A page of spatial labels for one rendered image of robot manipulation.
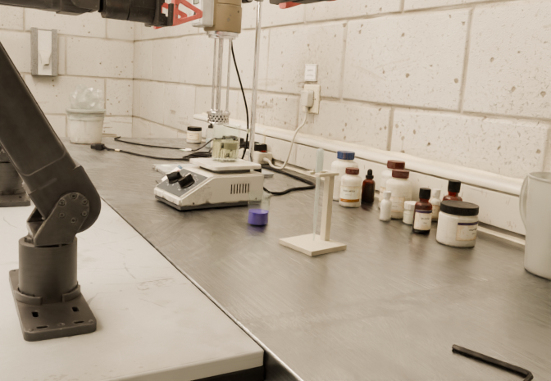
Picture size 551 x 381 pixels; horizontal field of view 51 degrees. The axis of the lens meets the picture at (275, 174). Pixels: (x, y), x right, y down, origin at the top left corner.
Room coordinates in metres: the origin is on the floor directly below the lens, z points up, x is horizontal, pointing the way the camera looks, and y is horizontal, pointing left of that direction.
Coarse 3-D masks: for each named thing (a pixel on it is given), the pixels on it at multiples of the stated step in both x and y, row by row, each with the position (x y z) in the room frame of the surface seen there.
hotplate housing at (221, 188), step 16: (208, 176) 1.16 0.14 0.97; (224, 176) 1.17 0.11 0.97; (240, 176) 1.19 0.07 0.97; (256, 176) 1.21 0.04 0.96; (160, 192) 1.18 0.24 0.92; (192, 192) 1.13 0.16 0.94; (208, 192) 1.15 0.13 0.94; (224, 192) 1.17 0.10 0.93; (240, 192) 1.19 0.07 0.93; (176, 208) 1.13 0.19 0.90; (192, 208) 1.13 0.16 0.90
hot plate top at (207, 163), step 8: (192, 160) 1.24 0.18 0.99; (200, 160) 1.24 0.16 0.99; (208, 160) 1.25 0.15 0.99; (240, 160) 1.28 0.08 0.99; (208, 168) 1.18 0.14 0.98; (216, 168) 1.16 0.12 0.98; (224, 168) 1.17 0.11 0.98; (232, 168) 1.18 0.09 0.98; (240, 168) 1.19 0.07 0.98; (248, 168) 1.21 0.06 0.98; (256, 168) 1.22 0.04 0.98
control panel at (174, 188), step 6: (180, 174) 1.22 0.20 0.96; (186, 174) 1.21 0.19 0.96; (192, 174) 1.20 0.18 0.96; (198, 174) 1.19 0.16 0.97; (198, 180) 1.16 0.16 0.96; (162, 186) 1.20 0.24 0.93; (168, 186) 1.18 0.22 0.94; (174, 186) 1.17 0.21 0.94; (192, 186) 1.14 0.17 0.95; (168, 192) 1.16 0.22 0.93; (174, 192) 1.15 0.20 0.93; (180, 192) 1.14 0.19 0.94; (186, 192) 1.13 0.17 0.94
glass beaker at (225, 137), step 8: (216, 128) 1.22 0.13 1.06; (224, 128) 1.22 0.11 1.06; (232, 128) 1.22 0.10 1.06; (216, 136) 1.22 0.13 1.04; (224, 136) 1.22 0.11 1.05; (232, 136) 1.22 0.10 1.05; (216, 144) 1.22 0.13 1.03; (224, 144) 1.22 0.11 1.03; (232, 144) 1.22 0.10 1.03; (216, 152) 1.22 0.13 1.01; (224, 152) 1.22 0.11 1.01; (232, 152) 1.22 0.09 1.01; (216, 160) 1.22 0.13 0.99; (224, 160) 1.22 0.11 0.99; (232, 160) 1.22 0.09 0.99
